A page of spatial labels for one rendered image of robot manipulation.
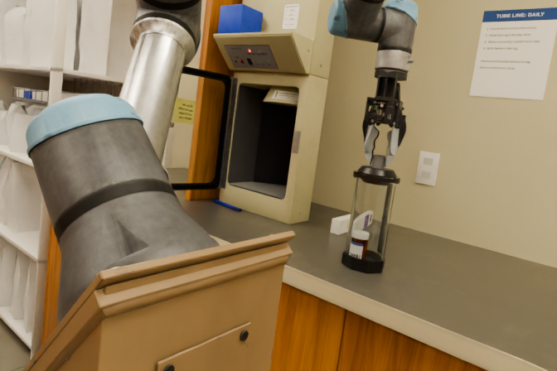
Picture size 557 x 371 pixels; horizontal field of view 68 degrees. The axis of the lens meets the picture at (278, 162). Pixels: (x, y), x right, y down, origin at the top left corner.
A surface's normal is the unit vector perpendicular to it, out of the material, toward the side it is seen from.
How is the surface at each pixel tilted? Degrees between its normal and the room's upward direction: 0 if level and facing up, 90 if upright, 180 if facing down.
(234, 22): 90
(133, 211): 31
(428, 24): 90
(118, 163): 45
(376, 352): 90
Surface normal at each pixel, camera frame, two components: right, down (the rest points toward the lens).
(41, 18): 0.43, 0.04
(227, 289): 0.76, 0.17
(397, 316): -0.61, 0.00
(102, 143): 0.28, -0.57
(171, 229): 0.39, -0.83
